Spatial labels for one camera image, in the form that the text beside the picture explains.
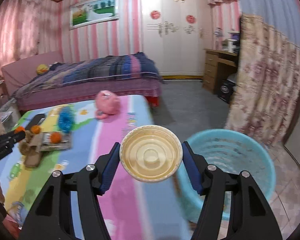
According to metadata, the cartoon printed table cover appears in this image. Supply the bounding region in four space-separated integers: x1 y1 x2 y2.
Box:
0 95 191 239

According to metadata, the printed foil snack wrapper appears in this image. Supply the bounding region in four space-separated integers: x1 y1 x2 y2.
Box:
41 132 72 152

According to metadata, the blue plastic bag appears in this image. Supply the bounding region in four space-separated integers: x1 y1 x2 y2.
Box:
57 106 75 134

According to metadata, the black box under desk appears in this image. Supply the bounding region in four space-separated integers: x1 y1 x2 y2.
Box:
217 80 236 103

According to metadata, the framed wedding picture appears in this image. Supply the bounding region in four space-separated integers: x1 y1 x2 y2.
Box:
69 0 119 30

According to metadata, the pink pig mug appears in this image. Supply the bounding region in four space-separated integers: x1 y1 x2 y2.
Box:
95 90 121 120

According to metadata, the black smartphone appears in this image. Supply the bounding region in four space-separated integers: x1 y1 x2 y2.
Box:
25 113 46 131

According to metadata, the small orange peel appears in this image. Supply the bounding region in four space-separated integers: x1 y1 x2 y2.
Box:
30 125 41 134

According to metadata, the floral curtain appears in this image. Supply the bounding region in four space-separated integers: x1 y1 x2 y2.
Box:
225 14 300 145

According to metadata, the brown cardboard tube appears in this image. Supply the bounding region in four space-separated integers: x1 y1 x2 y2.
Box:
29 132 44 153

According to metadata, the wooden desk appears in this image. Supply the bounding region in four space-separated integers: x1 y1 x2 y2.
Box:
202 49 238 94

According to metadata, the brown phone case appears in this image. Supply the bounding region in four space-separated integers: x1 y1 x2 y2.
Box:
24 151 43 168

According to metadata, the desk lamp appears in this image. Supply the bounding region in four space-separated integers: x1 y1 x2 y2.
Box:
214 27 223 50

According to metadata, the bed with plaid blanket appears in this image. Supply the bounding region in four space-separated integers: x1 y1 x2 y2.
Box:
2 51 162 111

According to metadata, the white wardrobe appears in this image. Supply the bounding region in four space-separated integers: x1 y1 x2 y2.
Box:
141 0 211 76

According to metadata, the yellow duck plush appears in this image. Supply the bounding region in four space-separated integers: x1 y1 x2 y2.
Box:
36 64 50 75

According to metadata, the cream plastic jar lid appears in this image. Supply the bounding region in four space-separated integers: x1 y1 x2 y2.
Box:
119 125 183 183

